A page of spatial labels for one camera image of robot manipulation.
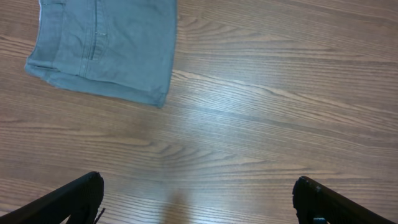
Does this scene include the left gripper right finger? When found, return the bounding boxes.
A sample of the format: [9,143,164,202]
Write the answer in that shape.
[292,176,394,224]

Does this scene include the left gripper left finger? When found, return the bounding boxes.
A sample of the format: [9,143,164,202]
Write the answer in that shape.
[1,172,104,224]

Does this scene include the grey shorts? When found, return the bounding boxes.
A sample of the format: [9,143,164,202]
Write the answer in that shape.
[25,0,177,107]

